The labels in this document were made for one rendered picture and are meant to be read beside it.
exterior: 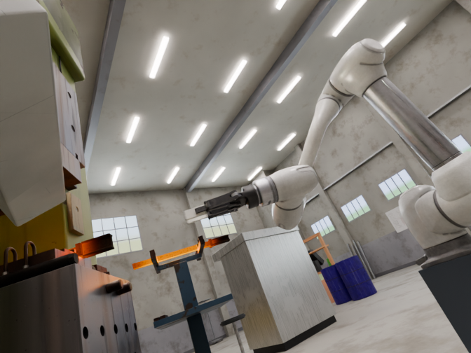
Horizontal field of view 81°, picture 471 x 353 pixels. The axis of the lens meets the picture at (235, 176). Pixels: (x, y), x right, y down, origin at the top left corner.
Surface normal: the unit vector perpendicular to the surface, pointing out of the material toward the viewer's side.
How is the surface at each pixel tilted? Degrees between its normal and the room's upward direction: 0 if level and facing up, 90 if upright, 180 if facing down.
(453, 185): 98
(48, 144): 150
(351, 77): 106
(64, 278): 90
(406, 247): 90
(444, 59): 90
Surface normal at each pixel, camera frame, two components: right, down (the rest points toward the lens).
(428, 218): -0.88, 0.14
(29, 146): 0.72, 0.69
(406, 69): -0.80, 0.02
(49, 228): 0.01, -0.45
